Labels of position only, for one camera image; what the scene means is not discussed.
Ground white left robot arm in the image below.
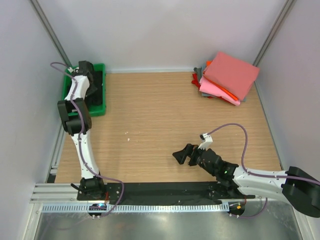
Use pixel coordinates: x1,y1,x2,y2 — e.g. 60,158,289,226
57,60,106,201

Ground right aluminium corner post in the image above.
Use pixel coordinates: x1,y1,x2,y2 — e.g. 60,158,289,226
253,0,297,67

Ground aluminium corner post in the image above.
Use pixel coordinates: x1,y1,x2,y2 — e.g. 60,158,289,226
29,0,72,67
253,0,297,67

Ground green plastic bin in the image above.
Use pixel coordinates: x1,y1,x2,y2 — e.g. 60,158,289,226
61,63,106,117

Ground folded red t shirt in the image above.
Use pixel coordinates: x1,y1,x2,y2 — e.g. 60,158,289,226
191,73,201,89

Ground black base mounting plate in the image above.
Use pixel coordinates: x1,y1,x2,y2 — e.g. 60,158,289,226
71,181,244,205

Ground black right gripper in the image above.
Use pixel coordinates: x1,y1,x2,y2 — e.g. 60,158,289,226
172,143,217,177

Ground folded grey t shirt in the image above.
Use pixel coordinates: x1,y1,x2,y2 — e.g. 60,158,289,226
193,65,207,78

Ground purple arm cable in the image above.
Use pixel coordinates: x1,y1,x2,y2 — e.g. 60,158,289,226
208,123,320,220
50,61,125,217

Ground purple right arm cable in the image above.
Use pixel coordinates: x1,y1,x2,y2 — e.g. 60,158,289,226
208,123,320,220

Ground white slotted cable duct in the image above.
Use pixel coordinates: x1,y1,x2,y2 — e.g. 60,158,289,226
41,202,229,214

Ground left aluminium corner post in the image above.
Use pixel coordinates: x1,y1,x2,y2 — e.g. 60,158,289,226
29,0,72,67

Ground folded light pink t shirt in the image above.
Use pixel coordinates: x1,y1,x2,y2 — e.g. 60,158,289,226
199,77,241,106

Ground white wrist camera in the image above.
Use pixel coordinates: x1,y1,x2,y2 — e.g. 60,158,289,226
198,133,213,150
67,67,75,74

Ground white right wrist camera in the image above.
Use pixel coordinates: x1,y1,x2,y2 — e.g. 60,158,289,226
198,133,213,150

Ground aluminium frame rail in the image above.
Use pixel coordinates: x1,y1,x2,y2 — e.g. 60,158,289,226
30,183,78,203

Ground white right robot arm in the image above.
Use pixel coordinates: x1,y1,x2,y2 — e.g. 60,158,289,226
172,143,320,218

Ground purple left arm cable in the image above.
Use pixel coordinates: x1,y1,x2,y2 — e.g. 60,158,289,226
50,61,125,217

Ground folded salmon pink t shirt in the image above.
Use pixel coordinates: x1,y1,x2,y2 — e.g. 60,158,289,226
203,51,260,101

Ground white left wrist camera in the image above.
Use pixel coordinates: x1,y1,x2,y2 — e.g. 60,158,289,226
67,67,75,74

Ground black t shirt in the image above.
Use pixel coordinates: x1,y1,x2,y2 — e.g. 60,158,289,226
84,71,103,107

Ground folded orange t shirt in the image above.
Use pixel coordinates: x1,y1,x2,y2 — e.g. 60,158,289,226
203,60,239,101

